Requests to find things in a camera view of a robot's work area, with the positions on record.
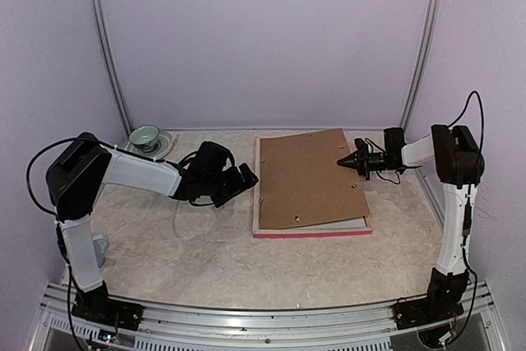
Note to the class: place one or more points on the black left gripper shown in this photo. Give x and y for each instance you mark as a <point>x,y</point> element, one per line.
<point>237,182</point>

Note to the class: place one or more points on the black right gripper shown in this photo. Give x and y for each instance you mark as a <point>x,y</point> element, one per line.
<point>357,162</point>

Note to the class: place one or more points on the brown backing board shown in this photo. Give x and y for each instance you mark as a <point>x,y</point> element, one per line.
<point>312,178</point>

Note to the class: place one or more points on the pink wooden picture frame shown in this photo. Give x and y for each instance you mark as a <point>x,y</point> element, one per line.
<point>312,232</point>

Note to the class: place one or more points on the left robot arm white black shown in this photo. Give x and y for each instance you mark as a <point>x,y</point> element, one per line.
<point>81,172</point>

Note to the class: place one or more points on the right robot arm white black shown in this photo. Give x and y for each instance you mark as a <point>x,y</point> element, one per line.
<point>459,166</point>

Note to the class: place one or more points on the white mat board lower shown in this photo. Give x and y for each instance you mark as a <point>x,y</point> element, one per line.
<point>360,222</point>

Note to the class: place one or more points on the green ceramic bowl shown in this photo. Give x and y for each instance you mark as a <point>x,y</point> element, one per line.
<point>144,138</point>

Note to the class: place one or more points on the white and blue mug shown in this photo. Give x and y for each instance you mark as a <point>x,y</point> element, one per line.
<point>101,246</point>

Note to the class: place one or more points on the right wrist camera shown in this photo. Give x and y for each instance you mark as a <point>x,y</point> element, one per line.
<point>362,146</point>

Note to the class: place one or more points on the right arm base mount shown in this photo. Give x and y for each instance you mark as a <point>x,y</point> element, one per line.
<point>442,301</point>

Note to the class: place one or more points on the aluminium front rail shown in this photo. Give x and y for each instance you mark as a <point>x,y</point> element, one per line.
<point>166,326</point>

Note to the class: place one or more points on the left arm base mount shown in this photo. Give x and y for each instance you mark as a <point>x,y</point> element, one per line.
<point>96,306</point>

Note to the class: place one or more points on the right aluminium corner post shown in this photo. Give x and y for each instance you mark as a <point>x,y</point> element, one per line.
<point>424,48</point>

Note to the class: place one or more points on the aluminium corner post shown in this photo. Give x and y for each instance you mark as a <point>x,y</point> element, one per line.
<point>424,48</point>
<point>101,33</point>

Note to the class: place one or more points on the left aluminium corner post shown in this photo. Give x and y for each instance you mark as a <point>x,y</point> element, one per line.
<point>101,33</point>

